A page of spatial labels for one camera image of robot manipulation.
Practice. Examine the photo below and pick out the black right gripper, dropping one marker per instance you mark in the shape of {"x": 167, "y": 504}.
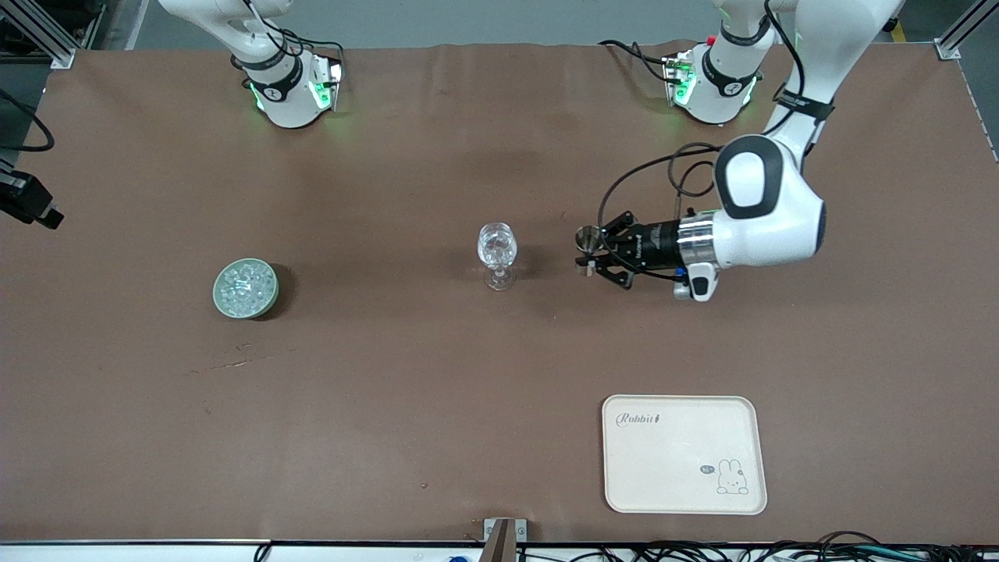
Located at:
{"x": 34, "y": 198}

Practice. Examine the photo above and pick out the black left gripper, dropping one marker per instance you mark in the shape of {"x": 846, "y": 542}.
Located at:
{"x": 652, "y": 245}

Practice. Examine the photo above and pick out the steel double jigger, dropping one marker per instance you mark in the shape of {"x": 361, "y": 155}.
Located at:
{"x": 587, "y": 236}

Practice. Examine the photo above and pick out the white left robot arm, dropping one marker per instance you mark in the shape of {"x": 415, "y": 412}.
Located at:
{"x": 769, "y": 226}

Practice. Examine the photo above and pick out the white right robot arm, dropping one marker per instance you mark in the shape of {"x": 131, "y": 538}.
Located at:
{"x": 289, "y": 101}

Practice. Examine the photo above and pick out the clear wine glass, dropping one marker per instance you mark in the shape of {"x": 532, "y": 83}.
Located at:
{"x": 497, "y": 246}

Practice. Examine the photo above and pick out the clear ice cube heap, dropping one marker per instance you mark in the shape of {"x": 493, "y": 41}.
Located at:
{"x": 246, "y": 287}

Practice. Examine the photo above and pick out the green ceramic bowl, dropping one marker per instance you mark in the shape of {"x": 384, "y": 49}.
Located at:
{"x": 222, "y": 308}

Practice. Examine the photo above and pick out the cream rabbit print tray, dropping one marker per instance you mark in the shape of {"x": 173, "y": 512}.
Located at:
{"x": 671, "y": 460}

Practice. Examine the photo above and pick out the brown table cover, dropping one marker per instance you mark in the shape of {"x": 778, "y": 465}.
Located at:
{"x": 390, "y": 390}

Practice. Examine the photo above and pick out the aluminium frame post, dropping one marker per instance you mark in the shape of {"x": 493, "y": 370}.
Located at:
{"x": 47, "y": 39}
{"x": 956, "y": 40}

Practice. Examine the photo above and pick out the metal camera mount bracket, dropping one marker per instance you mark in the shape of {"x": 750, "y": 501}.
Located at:
{"x": 506, "y": 538}

